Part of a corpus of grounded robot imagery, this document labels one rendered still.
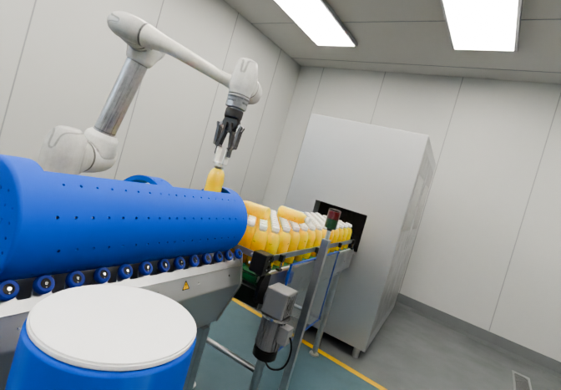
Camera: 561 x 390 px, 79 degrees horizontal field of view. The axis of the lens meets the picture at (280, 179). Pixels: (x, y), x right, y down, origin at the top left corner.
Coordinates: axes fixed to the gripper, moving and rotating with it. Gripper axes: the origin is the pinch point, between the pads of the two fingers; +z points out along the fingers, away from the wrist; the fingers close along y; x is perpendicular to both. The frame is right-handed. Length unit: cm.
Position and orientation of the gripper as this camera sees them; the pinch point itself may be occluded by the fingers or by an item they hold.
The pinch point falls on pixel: (221, 156)
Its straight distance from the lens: 144.6
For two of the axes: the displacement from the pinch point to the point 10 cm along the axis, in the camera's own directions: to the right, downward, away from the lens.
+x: 4.4, 1.1, 8.9
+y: 8.5, 2.6, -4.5
